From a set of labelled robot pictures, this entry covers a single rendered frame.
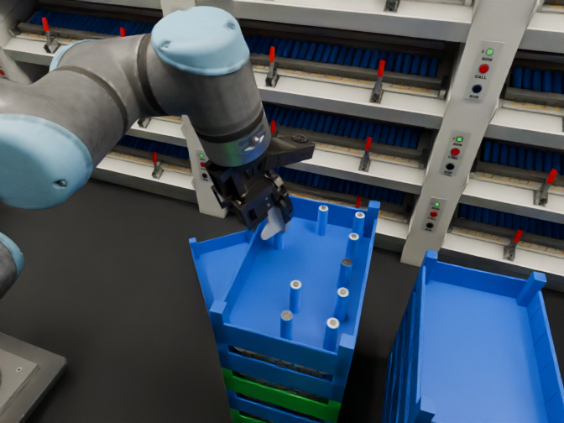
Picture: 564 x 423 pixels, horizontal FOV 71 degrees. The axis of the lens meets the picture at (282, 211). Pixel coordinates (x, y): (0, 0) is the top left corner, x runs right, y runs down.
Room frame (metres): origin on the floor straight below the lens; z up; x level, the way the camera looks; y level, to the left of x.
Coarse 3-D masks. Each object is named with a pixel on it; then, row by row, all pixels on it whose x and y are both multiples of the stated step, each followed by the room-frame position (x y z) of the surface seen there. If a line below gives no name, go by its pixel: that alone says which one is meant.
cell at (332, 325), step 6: (330, 318) 0.31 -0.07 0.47; (336, 318) 0.31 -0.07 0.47; (330, 324) 0.30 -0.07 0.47; (336, 324) 0.30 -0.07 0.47; (330, 330) 0.29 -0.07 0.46; (336, 330) 0.29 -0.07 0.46; (330, 336) 0.29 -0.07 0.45; (336, 336) 0.29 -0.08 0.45; (324, 342) 0.30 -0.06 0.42; (330, 342) 0.29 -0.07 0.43; (336, 342) 0.30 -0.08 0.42; (324, 348) 0.30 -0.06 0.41; (330, 348) 0.29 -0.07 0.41
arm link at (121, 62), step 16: (64, 48) 0.45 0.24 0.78; (80, 48) 0.44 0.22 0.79; (96, 48) 0.43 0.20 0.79; (112, 48) 0.43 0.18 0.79; (128, 48) 0.43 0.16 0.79; (144, 48) 0.42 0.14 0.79; (64, 64) 0.39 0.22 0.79; (80, 64) 0.39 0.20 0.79; (96, 64) 0.40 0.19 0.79; (112, 64) 0.41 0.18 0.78; (128, 64) 0.41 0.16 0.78; (144, 64) 0.41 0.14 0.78; (112, 80) 0.39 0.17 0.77; (128, 80) 0.40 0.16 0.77; (144, 80) 0.40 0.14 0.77; (128, 96) 0.39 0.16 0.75; (144, 96) 0.40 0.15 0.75; (128, 112) 0.38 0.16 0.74; (144, 112) 0.41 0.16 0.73; (160, 112) 0.41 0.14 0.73; (128, 128) 0.39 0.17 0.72
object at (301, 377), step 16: (224, 352) 0.31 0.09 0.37; (240, 352) 0.34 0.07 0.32; (240, 368) 0.30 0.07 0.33; (256, 368) 0.30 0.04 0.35; (272, 368) 0.29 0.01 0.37; (288, 368) 0.28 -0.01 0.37; (288, 384) 0.28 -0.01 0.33; (304, 384) 0.27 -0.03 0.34; (320, 384) 0.27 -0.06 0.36; (336, 384) 0.26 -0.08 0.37; (336, 400) 0.26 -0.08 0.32
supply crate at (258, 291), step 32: (352, 224) 0.55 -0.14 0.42; (256, 256) 0.48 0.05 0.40; (288, 256) 0.48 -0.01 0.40; (320, 256) 0.48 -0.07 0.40; (256, 288) 0.41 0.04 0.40; (288, 288) 0.41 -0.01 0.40; (320, 288) 0.41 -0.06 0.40; (352, 288) 0.41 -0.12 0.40; (224, 320) 0.31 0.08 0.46; (256, 320) 0.35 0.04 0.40; (320, 320) 0.35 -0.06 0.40; (352, 320) 0.35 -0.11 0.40; (288, 352) 0.28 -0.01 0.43; (320, 352) 0.27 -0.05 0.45; (352, 352) 0.26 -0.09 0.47
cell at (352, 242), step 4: (352, 232) 0.48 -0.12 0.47; (348, 236) 0.47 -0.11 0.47; (352, 236) 0.47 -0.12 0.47; (356, 236) 0.47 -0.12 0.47; (348, 240) 0.46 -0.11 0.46; (352, 240) 0.46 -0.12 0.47; (356, 240) 0.46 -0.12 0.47; (348, 244) 0.46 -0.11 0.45; (352, 244) 0.46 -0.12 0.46; (356, 244) 0.46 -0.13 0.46; (348, 248) 0.46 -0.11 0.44; (352, 248) 0.46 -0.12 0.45; (356, 248) 0.46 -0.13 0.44; (348, 252) 0.46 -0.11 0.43; (352, 252) 0.46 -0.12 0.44; (356, 252) 0.46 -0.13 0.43; (348, 256) 0.46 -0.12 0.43; (352, 256) 0.46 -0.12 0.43; (352, 260) 0.46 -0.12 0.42
